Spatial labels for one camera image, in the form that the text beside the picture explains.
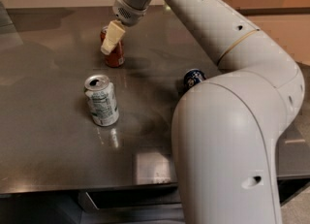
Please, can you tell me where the red coke can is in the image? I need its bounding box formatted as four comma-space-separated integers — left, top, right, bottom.
99, 25, 126, 69

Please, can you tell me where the blue pepsi can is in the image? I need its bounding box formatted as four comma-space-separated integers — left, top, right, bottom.
183, 69, 206, 92

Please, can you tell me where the white green soda can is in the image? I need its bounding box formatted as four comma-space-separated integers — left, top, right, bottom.
84, 75, 119, 127

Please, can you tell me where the microwave oven under counter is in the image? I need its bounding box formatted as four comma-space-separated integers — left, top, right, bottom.
77, 185, 184, 224

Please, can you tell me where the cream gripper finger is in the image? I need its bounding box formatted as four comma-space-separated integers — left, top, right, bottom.
101, 20, 125, 55

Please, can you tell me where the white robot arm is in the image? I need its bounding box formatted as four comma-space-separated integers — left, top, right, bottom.
113, 0, 305, 224

